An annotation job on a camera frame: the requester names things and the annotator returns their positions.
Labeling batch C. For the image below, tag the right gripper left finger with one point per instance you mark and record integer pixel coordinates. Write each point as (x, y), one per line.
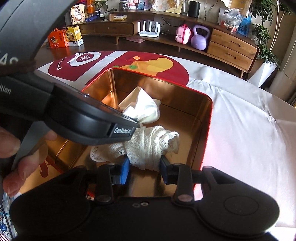
(109, 175)

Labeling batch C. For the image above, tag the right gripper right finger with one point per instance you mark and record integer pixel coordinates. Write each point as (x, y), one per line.
(185, 178)

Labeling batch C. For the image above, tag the white lace cloth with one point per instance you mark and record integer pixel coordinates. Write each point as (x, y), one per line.
(144, 150)

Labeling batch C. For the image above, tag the red metal tin box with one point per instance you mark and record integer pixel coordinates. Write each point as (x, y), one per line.
(173, 121)

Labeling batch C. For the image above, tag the orange gift box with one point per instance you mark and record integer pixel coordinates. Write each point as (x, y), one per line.
(57, 39)

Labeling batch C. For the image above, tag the yellow carton box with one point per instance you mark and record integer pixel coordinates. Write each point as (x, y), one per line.
(73, 36)

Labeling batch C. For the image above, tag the printed white tablecloth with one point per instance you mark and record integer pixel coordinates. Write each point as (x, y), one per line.
(252, 132)

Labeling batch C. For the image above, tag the snack box on cabinet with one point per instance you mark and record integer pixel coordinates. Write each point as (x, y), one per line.
(77, 14)

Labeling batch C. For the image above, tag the potted green tree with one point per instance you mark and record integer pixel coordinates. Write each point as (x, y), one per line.
(265, 35)

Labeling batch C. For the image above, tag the purple kettlebell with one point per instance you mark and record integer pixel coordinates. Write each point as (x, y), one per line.
(199, 42)

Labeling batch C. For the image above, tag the wooden TV cabinet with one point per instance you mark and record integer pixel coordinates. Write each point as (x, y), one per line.
(228, 47)

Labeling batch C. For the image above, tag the white wifi router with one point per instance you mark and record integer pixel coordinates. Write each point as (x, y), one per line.
(145, 29)

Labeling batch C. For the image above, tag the blue plastic item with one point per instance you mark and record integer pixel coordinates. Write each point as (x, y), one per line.
(243, 28)

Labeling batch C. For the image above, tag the clear plastic bag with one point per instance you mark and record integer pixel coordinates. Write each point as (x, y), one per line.
(231, 19)

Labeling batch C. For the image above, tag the black smart speaker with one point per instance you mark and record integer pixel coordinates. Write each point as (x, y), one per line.
(193, 9)

